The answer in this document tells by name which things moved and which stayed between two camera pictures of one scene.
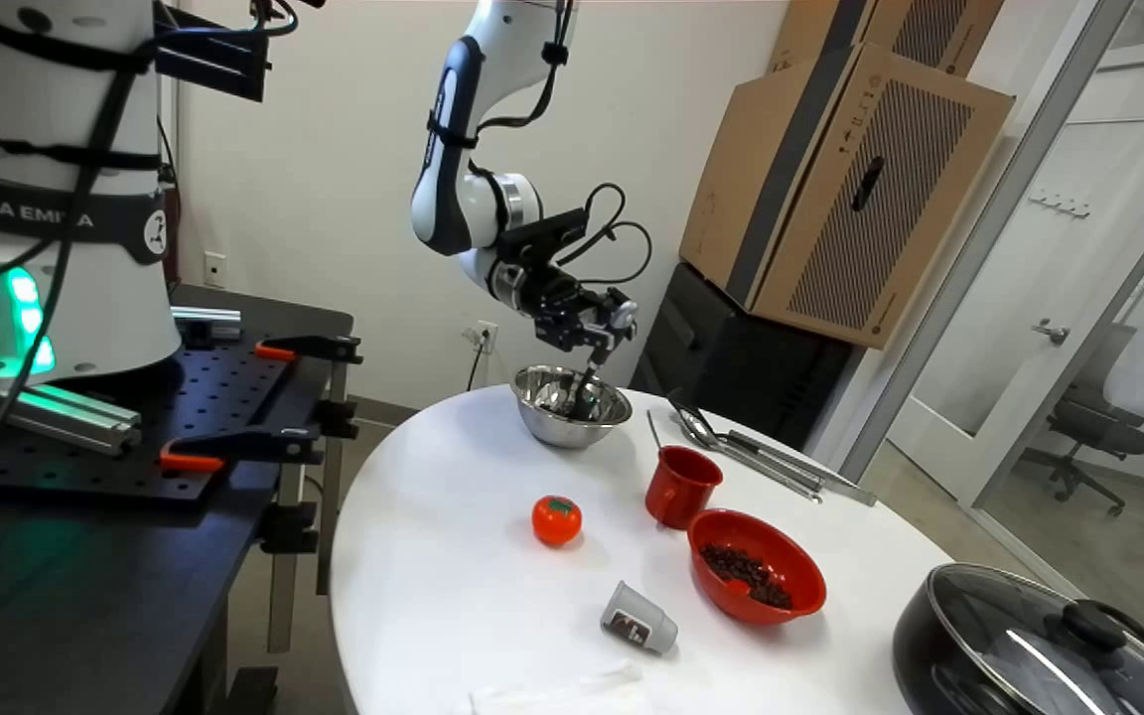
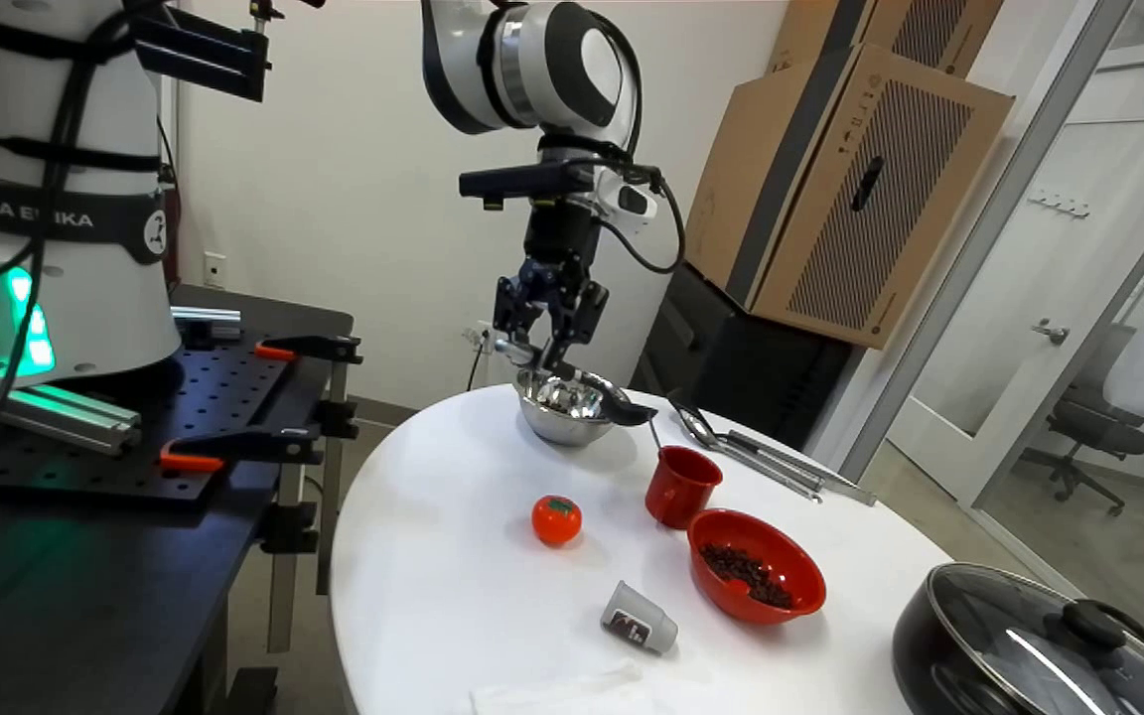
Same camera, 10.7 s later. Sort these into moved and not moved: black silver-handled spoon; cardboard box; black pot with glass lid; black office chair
Moved: black silver-handled spoon
Not moved: black pot with glass lid; cardboard box; black office chair
